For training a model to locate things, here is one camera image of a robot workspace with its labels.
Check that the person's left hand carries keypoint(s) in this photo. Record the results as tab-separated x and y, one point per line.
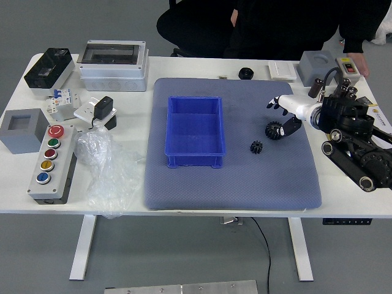
361	62

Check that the person's right hand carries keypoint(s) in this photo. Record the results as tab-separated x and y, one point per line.
235	16

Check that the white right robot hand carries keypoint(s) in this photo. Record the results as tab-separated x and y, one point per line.
297	104

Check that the big black gear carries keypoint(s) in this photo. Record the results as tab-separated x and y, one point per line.
272	131

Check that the small black gear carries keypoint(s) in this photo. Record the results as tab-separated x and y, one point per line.
256	147

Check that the person's left forearm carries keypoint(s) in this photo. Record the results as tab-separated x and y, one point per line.
355	38

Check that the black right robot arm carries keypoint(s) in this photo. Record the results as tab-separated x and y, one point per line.
346	113

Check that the grey box with round hole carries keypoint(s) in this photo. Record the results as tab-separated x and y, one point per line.
315	69

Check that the yellow white cardboard box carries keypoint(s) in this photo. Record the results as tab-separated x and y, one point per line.
381	118

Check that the blue plastic box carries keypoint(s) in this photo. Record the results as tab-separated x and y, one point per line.
193	134

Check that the white distribution box clear window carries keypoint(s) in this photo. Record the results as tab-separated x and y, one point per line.
113	73

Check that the grey hollow square box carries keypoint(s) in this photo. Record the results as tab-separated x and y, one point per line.
21	141

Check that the plush toy in plastic bag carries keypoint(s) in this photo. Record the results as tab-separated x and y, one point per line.
384	33

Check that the small flat black device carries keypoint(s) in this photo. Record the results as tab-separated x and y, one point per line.
366	101

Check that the person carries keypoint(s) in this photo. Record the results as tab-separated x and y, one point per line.
275	27

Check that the black office chair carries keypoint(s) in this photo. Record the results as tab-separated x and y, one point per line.
190	27

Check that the grey-blue padded mat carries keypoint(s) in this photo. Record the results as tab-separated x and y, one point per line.
245	183

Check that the black table control panel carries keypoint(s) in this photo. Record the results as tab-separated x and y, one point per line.
347	221

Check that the white table leg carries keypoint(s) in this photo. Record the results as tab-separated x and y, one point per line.
82	248
301	248

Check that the black power adapter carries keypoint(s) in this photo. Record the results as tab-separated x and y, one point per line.
102	107

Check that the small black block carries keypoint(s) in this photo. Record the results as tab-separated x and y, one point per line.
111	123

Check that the white socket plate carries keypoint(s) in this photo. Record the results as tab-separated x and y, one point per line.
84	111

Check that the small white plastic part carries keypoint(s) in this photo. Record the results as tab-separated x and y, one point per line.
77	101

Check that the white blue circuit breaker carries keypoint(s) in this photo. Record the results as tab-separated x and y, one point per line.
59	102

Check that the clear crumpled plastic bag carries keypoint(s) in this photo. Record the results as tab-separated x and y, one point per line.
107	171

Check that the silver metal plate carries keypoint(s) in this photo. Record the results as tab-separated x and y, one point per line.
183	288

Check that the grey five-button control station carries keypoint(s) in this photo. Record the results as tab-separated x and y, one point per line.
46	183

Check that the grey red-black button switch box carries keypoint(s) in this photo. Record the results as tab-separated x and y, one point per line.
349	69

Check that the white wall switch plate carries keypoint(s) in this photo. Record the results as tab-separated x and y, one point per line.
281	70

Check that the metal under-table bracket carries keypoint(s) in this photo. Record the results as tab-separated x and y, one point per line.
231	220

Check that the black-lidded white enclosure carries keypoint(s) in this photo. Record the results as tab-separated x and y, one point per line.
46	70

